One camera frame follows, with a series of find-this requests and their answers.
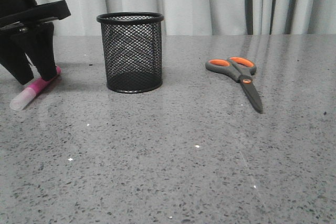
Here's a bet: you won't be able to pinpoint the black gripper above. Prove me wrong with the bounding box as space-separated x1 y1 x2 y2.
1 0 71 85

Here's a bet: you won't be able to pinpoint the pink marker with clear cap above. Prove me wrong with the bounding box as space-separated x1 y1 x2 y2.
9 66 61 111

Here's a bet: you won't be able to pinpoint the grey orange scissors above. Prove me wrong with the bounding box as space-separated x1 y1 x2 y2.
205 57 263 113

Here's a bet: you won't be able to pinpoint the black mesh pen cup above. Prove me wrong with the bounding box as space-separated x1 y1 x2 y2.
97 12 164 93

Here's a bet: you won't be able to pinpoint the grey pleated curtain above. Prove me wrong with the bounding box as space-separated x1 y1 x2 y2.
38 0 335 35

